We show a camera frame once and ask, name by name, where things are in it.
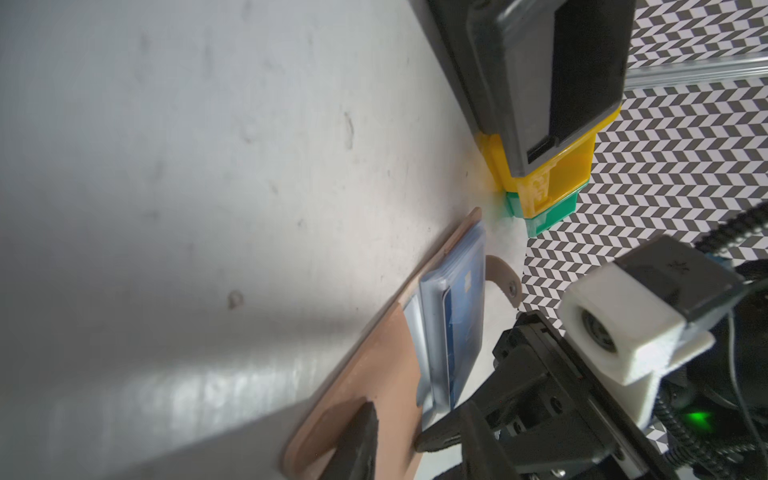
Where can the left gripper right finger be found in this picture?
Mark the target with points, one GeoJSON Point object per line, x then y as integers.
{"type": "Point", "coordinates": [482, 457]}

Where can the tan leather card holder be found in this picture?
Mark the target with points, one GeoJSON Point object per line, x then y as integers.
{"type": "Point", "coordinates": [384, 371]}

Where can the blue VIP card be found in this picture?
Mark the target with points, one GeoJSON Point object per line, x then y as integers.
{"type": "Point", "coordinates": [463, 304]}

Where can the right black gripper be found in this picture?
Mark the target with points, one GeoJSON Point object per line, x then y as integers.
{"type": "Point", "coordinates": [557, 420]}

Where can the black storage bin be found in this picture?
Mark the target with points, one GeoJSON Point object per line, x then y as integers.
{"type": "Point", "coordinates": [538, 74]}

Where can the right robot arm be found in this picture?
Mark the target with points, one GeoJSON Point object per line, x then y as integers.
{"type": "Point", "coordinates": [710, 415]}

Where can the yellow storage bin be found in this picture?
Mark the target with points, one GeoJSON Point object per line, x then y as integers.
{"type": "Point", "coordinates": [549, 183]}

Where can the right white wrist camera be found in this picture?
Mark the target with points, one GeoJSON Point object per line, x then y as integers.
{"type": "Point", "coordinates": [646, 314]}

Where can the green storage bin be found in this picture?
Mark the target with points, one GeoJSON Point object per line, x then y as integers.
{"type": "Point", "coordinates": [549, 217]}

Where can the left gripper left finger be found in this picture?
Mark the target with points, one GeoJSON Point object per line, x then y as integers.
{"type": "Point", "coordinates": [356, 451]}

